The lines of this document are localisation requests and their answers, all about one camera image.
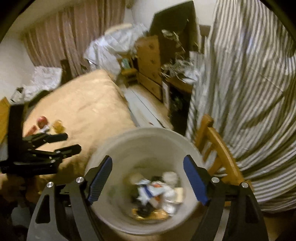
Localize white tissue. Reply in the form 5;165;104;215
161;172;184;216

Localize white paper wrapper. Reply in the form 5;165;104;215
136;179;168;208

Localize white trash bucket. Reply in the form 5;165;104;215
86;128;204;236

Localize red carton box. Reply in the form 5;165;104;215
25;125;38;137

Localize red apple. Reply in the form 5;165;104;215
37;116;48;129

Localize orange plastic bottle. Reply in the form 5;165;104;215
52;120;65;134

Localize wooden headboard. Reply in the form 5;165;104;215
0;97;11;143

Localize wooden chair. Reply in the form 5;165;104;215
194;114;245;186

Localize white plastic cover left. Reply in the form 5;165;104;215
10;66;63;103

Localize white plastic cover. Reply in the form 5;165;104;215
83;23;148;80
10;66;63;103

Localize brown curtain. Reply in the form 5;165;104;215
22;1;125;77

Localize white plastic cover right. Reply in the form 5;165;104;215
83;23;148;80

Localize striped grey white sheet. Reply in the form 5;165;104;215
185;1;295;213

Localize dark wooden side table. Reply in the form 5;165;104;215
165;77;193;136

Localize wooden chest of drawers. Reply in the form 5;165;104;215
135;36;163;101

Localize black flat monitor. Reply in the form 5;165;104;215
149;1;200;63

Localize tangled white cables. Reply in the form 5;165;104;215
160;29;201;80

